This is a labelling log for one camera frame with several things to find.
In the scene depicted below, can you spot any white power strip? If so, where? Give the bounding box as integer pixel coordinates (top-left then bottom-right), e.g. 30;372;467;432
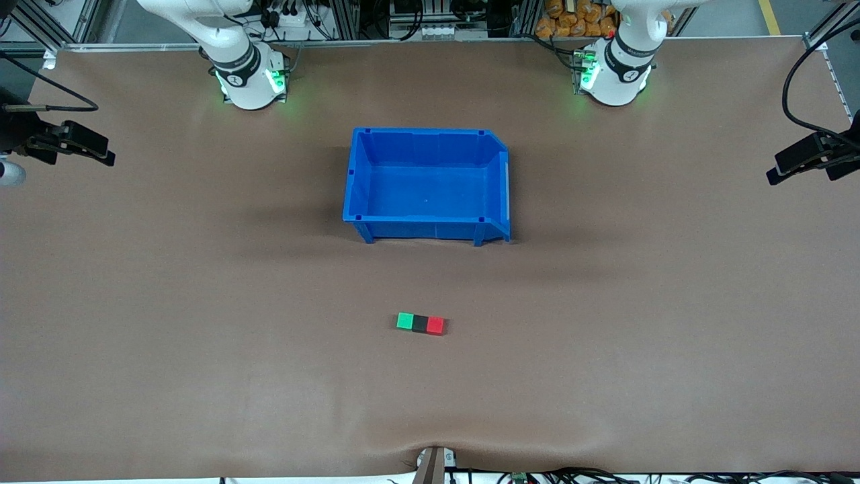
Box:
261;5;311;29

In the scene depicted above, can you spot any orange packets pile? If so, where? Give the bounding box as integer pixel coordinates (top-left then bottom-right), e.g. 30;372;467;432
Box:
535;0;620;39

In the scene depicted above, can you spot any brown table mat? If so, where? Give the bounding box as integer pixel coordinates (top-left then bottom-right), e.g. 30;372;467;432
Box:
0;37;860;481

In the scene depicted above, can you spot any blue plastic storage bin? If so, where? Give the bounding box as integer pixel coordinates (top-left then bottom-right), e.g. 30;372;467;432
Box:
342;127;512;247

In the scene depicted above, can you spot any table edge clamp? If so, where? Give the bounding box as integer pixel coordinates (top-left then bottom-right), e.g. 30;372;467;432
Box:
412;445;459;484

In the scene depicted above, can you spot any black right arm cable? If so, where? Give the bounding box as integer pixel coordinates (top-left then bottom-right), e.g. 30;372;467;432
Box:
0;52;99;112

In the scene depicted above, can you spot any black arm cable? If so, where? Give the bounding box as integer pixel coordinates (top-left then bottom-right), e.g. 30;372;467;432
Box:
0;52;99;112
781;19;860;146

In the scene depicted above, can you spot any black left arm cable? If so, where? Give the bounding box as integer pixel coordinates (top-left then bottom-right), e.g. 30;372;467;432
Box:
781;19;860;146

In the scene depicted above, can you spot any aluminium frame profile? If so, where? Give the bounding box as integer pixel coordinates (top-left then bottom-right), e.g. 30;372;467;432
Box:
0;0;91;52
805;0;860;52

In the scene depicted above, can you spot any aluminium table rear rail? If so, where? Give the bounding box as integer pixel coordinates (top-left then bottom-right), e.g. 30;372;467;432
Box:
57;38;585;52

